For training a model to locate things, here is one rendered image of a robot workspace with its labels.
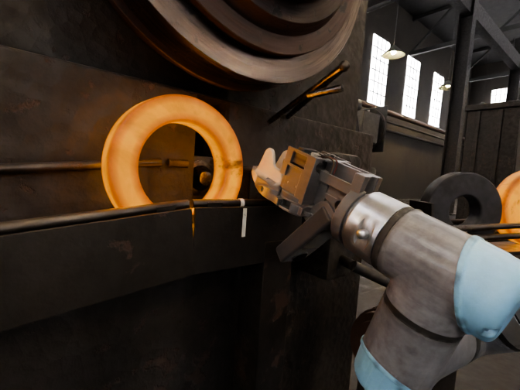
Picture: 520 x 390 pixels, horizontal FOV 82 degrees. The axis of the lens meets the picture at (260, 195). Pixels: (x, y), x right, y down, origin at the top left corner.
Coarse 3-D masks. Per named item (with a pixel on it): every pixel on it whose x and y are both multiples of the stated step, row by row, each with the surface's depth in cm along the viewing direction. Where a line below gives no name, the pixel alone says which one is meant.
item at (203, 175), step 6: (198, 168) 51; (204, 168) 51; (198, 174) 50; (204, 174) 50; (210, 174) 51; (198, 180) 50; (204, 180) 50; (210, 180) 51; (198, 186) 51; (204, 186) 51
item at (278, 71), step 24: (144, 0) 32; (168, 0) 33; (360, 0) 54; (144, 24) 37; (168, 24) 33; (192, 24) 35; (192, 48) 36; (216, 48) 37; (240, 48) 39; (336, 48) 51; (216, 72) 43; (240, 72) 40; (264, 72) 42; (288, 72) 45; (312, 72) 48
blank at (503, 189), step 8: (512, 176) 60; (504, 184) 61; (512, 184) 59; (504, 192) 60; (512, 192) 59; (504, 200) 59; (512, 200) 59; (504, 208) 59; (512, 208) 59; (504, 216) 59; (512, 216) 59; (504, 232) 61; (512, 232) 59; (512, 240) 61
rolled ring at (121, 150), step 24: (168, 96) 36; (120, 120) 34; (144, 120) 34; (168, 120) 36; (192, 120) 38; (216, 120) 40; (120, 144) 33; (216, 144) 42; (120, 168) 33; (216, 168) 44; (240, 168) 44; (120, 192) 33; (144, 192) 35; (216, 192) 42
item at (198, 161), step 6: (198, 156) 52; (204, 156) 52; (198, 162) 51; (204, 162) 52; (210, 162) 53; (210, 168) 53; (198, 192) 52; (204, 192) 53; (192, 198) 52; (198, 198) 52
